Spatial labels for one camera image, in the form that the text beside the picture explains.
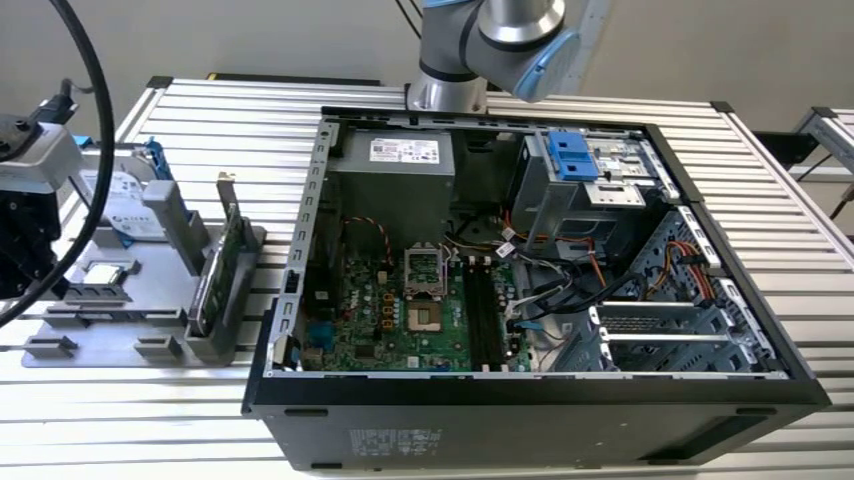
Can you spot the silver CPU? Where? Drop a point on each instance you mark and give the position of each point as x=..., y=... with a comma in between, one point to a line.
x=103, y=274

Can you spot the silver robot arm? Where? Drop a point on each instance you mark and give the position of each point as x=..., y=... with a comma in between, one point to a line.
x=461, y=45

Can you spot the CPU socket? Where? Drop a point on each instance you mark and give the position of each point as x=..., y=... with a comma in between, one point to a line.
x=427, y=316

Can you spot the grey parts rack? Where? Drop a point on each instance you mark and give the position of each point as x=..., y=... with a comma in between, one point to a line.
x=154, y=300

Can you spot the green motherboard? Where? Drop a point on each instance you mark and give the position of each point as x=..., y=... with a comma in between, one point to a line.
x=427, y=350

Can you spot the hard disk in blue carrier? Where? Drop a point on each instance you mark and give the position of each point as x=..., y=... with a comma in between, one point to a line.
x=134, y=210

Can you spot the black PC case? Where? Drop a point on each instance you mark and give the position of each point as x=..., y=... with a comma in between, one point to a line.
x=467, y=425

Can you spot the blue expansion slot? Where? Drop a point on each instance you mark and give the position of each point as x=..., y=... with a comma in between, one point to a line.
x=321, y=334

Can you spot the black case fan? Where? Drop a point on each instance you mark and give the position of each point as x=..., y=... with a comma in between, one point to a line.
x=327, y=250

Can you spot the grey power supply unit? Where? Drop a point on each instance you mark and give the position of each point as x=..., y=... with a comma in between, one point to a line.
x=394, y=200

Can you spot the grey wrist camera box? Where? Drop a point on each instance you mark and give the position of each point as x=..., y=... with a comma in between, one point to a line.
x=54, y=155

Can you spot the black table connector block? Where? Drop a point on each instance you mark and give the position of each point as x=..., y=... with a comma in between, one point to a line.
x=784, y=145

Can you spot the RAM slot with white clips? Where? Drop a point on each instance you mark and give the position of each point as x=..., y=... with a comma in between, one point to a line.
x=490, y=315
x=474, y=315

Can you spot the metal disk bay cage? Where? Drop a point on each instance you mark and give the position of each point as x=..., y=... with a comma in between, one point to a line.
x=668, y=338

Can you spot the blue plastic drive latch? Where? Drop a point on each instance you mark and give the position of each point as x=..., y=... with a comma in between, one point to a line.
x=570, y=160

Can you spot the green and black graphics card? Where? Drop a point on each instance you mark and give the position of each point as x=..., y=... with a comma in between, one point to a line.
x=223, y=270

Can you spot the small aluminium slat table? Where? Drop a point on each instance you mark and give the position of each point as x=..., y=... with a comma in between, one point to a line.
x=828, y=130

